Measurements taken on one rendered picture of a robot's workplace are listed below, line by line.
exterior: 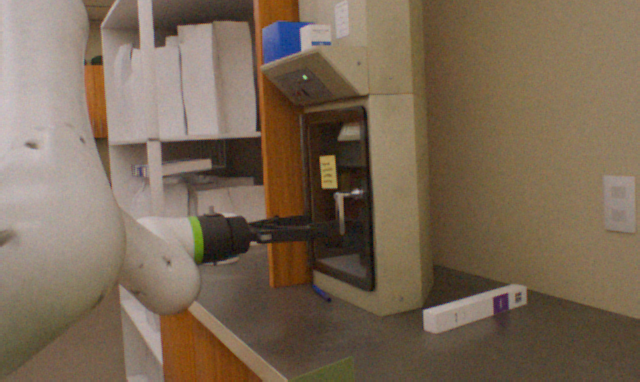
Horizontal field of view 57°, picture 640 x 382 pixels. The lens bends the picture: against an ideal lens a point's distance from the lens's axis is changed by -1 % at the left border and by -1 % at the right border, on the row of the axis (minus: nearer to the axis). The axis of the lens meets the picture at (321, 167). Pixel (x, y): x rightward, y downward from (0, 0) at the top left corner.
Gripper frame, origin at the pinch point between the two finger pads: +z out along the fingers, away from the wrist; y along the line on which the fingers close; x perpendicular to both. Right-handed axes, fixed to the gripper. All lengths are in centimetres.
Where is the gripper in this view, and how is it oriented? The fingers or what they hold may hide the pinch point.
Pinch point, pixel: (318, 224)
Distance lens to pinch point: 124.5
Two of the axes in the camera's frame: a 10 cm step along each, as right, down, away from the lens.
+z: 8.9, -0.7, 4.5
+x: 0.5, 10.0, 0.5
